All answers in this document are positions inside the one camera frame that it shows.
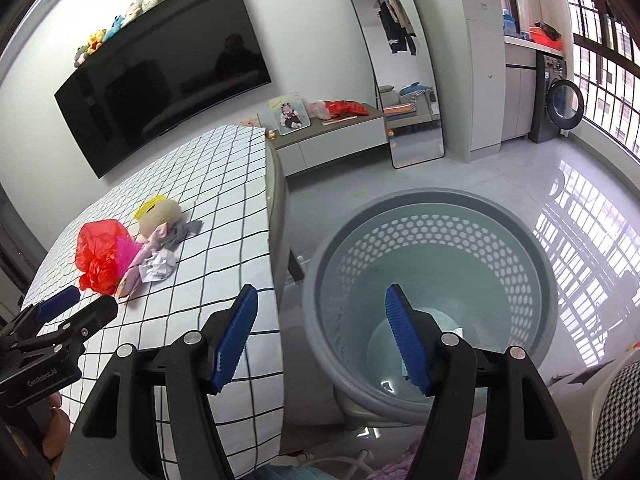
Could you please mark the beige plush ball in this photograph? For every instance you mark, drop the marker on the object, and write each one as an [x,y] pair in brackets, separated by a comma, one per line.
[161,217]

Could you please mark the standing floor mirror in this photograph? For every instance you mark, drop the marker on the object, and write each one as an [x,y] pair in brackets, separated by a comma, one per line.
[400,85]

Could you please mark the blue detergent bottle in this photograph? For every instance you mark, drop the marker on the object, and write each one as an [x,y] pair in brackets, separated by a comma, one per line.
[509,22]

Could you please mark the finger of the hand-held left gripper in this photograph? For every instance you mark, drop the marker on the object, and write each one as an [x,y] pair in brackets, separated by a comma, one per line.
[92,316]
[57,304]

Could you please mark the person's left hand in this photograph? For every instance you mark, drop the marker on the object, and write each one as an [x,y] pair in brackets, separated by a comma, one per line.
[56,430]

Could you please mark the checked white tablecloth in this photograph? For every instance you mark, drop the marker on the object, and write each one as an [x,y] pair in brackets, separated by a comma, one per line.
[200,185]

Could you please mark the small baby photo frame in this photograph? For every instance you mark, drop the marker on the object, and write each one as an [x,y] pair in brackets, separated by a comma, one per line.
[250,121]

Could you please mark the grey washing machine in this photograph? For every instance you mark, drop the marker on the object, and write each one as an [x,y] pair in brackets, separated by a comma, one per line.
[555,105]

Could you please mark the white paper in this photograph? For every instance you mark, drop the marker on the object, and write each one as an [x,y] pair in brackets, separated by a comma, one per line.
[157,266]

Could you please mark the row of plush toys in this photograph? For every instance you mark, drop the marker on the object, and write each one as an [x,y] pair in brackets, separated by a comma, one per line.
[145,2]

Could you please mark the red plastic bag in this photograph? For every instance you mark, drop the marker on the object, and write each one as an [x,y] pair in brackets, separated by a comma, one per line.
[345,109]
[100,255]

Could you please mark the grey television console cabinet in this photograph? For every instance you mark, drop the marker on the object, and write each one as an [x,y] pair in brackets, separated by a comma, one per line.
[330,142]

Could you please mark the tall white cabinet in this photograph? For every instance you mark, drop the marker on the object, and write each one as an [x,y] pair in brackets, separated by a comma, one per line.
[480,85]

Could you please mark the pink foil packet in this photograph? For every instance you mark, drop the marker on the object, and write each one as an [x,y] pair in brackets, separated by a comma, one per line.
[129,265]

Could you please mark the barred window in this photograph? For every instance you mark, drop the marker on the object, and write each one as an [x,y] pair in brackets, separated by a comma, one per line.
[605,60]

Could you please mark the grey perforated laundry basket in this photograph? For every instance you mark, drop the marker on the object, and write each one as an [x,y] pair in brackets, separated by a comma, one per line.
[440,240]

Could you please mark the red plastic basin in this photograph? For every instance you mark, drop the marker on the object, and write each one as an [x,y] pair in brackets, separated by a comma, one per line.
[542,36]

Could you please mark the houndstooth cushion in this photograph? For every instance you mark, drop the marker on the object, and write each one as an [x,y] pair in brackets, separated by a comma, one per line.
[622,410]

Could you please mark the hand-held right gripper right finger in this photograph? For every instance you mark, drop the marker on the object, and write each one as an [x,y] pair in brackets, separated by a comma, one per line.
[407,340]

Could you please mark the cream chair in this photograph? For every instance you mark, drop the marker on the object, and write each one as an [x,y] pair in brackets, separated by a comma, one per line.
[597,410]

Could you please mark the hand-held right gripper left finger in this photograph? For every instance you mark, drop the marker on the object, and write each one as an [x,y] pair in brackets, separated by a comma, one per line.
[235,340]

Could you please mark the yellow packet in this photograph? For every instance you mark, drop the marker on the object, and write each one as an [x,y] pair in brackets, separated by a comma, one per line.
[145,207]

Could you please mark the grey cloth scrap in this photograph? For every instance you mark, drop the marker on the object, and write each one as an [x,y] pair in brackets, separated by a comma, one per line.
[182,230]

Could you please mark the low white counter cabinet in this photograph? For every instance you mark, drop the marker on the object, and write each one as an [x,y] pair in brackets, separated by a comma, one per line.
[517,95]

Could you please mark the pink plastic bag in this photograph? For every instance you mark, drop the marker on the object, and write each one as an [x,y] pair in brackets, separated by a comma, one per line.
[316,109]

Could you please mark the wooden board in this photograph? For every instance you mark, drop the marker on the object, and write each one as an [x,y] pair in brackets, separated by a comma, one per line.
[340,120]

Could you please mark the large baby photo frame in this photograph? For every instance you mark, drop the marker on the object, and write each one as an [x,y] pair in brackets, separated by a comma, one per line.
[290,115]

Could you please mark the black wall television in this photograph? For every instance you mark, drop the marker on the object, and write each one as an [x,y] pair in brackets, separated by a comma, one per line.
[160,70]

